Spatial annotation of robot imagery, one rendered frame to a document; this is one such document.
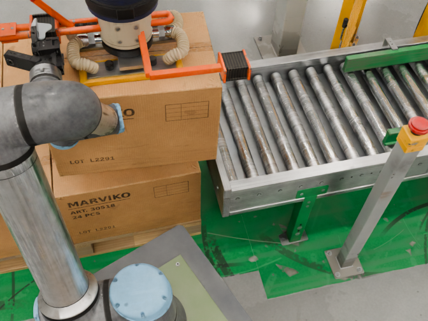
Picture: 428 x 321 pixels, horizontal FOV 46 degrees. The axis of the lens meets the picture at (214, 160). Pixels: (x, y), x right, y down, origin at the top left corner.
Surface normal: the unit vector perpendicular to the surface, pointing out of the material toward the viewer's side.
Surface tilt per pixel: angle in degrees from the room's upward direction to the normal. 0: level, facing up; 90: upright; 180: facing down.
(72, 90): 37
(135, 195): 90
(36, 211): 74
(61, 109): 52
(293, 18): 90
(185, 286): 4
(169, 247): 0
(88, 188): 0
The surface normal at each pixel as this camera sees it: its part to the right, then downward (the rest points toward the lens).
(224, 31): 0.03, -0.59
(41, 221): 0.66, 0.42
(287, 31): 0.23, 0.79
